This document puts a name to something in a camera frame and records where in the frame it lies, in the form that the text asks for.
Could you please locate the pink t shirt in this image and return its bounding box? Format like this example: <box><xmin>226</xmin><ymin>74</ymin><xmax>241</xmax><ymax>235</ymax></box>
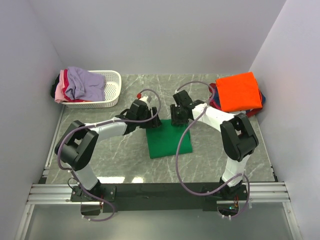
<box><xmin>54</xmin><ymin>70</ymin><xmax>67</xmax><ymax>104</ymax></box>

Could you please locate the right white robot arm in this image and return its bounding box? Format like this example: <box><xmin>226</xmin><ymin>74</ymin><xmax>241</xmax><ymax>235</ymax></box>
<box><xmin>170</xmin><ymin>90</ymin><xmax>259</xmax><ymax>200</ymax></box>

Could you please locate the lilac t shirt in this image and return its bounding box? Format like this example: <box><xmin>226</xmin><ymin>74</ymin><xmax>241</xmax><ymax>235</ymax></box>
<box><xmin>64</xmin><ymin>66</ymin><xmax>105</xmax><ymax>102</ymax></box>

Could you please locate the orange folded t shirt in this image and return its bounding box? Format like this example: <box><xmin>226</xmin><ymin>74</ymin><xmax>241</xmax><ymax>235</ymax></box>
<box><xmin>215</xmin><ymin>72</ymin><xmax>263</xmax><ymax>113</ymax></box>

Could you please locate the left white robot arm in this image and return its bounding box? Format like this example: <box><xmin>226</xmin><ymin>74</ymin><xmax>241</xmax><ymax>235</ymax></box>
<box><xmin>55</xmin><ymin>97</ymin><xmax>162</xmax><ymax>201</ymax></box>

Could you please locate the magenta t shirt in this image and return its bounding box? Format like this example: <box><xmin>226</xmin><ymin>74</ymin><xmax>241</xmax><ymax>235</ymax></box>
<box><xmin>62</xmin><ymin>66</ymin><xmax>95</xmax><ymax>103</ymax></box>

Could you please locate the white plastic laundry basket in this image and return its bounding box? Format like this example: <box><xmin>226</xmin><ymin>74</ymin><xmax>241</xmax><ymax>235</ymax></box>
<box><xmin>61</xmin><ymin>70</ymin><xmax>122</xmax><ymax>109</ymax></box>

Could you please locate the aluminium rail frame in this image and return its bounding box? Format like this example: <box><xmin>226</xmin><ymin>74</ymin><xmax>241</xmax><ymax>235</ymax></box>
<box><xmin>16</xmin><ymin>123</ymin><xmax>302</xmax><ymax>240</ymax></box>

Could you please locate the dark red folded t shirt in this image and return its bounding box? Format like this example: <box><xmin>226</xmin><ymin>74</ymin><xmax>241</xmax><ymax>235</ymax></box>
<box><xmin>208</xmin><ymin>83</ymin><xmax>260</xmax><ymax>118</ymax></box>

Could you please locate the green t shirt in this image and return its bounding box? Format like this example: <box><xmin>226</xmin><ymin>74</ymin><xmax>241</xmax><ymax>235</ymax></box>
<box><xmin>146</xmin><ymin>119</ymin><xmax>188</xmax><ymax>159</ymax></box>

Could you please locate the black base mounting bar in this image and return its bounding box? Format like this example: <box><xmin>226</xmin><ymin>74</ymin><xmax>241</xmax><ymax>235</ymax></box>
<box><xmin>70</xmin><ymin>182</ymin><xmax>248</xmax><ymax>216</ymax></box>

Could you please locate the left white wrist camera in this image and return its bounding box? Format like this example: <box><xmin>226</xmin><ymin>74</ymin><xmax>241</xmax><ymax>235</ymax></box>
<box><xmin>136</xmin><ymin>93</ymin><xmax>152</xmax><ymax>104</ymax></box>

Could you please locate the black t shirt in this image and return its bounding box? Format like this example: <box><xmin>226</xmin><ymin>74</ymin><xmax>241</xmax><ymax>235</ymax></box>
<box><xmin>50</xmin><ymin>75</ymin><xmax>60</xmax><ymax>99</ymax></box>

